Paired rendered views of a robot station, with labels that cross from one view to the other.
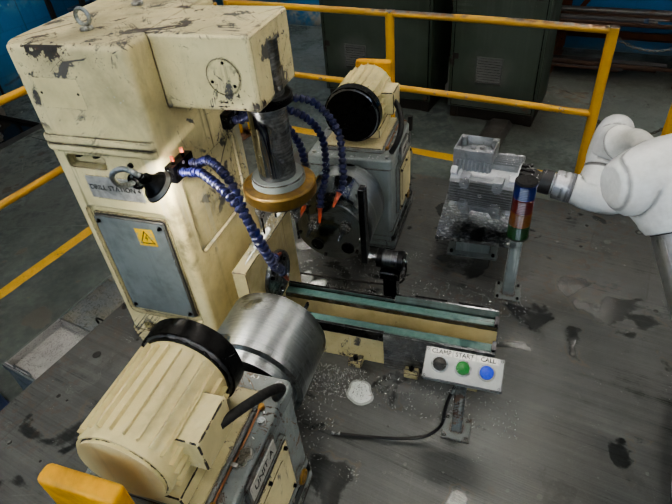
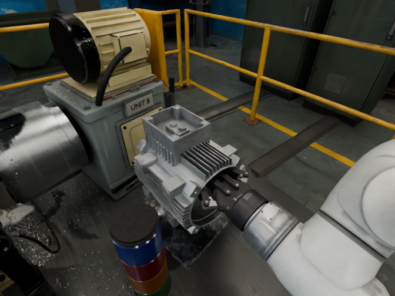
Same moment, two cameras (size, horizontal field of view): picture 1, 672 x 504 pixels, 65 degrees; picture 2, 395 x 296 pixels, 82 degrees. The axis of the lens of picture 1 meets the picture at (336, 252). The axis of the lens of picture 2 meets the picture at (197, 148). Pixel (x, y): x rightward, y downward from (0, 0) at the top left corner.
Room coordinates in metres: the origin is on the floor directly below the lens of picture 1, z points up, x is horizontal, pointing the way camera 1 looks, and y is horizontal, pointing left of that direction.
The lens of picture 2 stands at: (1.06, -0.66, 1.46)
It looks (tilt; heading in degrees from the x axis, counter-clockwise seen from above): 38 degrees down; 19
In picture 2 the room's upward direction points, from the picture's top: straight up
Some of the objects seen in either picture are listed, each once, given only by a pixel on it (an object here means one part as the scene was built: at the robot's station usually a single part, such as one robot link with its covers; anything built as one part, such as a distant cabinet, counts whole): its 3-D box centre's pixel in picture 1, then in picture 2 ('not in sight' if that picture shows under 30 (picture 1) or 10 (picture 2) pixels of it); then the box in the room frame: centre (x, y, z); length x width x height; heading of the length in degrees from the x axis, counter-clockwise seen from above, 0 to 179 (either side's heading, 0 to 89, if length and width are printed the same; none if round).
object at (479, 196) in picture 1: (486, 181); (188, 172); (1.43, -0.50, 1.07); 0.20 x 0.19 x 0.19; 60
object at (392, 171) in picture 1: (365, 177); (121, 125); (1.66, -0.13, 0.99); 0.35 x 0.31 x 0.37; 159
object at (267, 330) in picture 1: (255, 373); not in sight; (0.78, 0.21, 1.04); 0.37 x 0.25 x 0.25; 159
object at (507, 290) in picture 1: (516, 240); (154, 289); (1.19, -0.53, 1.01); 0.08 x 0.08 x 0.42; 69
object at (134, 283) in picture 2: (520, 216); (147, 266); (1.19, -0.53, 1.10); 0.06 x 0.06 x 0.04
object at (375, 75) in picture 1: (375, 130); (126, 81); (1.69, -0.18, 1.16); 0.33 x 0.26 x 0.42; 159
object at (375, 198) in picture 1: (343, 205); (42, 145); (1.42, -0.04, 1.04); 0.41 x 0.25 x 0.25; 159
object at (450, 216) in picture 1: (475, 229); (189, 215); (1.45, -0.49, 0.86); 0.27 x 0.24 x 0.12; 159
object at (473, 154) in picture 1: (476, 153); (176, 134); (1.45, -0.47, 1.16); 0.12 x 0.11 x 0.07; 60
